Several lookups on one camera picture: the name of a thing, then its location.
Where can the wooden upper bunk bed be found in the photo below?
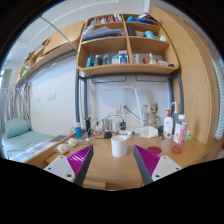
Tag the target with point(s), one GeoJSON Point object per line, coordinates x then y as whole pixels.
{"type": "Point", "coordinates": [61, 42]}

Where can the red round coaster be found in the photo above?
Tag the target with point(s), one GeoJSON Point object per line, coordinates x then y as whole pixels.
{"type": "Point", "coordinates": [155, 150]}

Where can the white ceramic cup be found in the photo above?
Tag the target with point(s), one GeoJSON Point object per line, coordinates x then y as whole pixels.
{"type": "Point", "coordinates": [119, 146]}

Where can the bed with light bedding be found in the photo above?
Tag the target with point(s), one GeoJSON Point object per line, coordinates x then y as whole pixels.
{"type": "Point", "coordinates": [22, 147]}

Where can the teal pillow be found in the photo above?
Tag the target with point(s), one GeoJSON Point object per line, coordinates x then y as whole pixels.
{"type": "Point", "coordinates": [16, 126]}

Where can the wooden wall shelf unit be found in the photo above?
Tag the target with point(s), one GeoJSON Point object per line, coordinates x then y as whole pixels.
{"type": "Point", "coordinates": [125, 46]}

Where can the white pump lotion bottle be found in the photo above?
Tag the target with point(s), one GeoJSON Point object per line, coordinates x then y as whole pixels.
{"type": "Point", "coordinates": [168, 125]}

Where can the striped curtain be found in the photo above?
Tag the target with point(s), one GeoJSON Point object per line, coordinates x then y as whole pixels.
{"type": "Point", "coordinates": [14, 103]}

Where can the black small box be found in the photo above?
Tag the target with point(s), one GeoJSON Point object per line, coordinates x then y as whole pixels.
{"type": "Point", "coordinates": [107, 134]}

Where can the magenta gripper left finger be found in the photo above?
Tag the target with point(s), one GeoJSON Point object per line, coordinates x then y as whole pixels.
{"type": "Point", "coordinates": [74, 167]}

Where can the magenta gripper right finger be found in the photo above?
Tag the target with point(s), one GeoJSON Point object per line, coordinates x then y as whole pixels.
{"type": "Point", "coordinates": [153, 167]}

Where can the clear bottle pink label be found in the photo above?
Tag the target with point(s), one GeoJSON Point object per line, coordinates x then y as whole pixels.
{"type": "Point", "coordinates": [180, 129]}

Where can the wrapped bread bun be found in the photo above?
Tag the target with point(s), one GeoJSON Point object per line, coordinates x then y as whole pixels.
{"type": "Point", "coordinates": [72, 142]}
{"type": "Point", "coordinates": [62, 148]}

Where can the groot figurine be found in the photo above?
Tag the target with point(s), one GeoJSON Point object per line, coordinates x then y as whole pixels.
{"type": "Point", "coordinates": [153, 118]}

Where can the blue spray bottle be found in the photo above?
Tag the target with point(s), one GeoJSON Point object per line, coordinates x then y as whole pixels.
{"type": "Point", "coordinates": [175, 112]}

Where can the orange round lid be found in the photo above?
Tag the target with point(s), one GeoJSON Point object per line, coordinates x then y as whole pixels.
{"type": "Point", "coordinates": [176, 150]}

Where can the white desk lamp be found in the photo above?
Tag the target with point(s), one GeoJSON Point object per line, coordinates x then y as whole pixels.
{"type": "Point", "coordinates": [126, 98]}

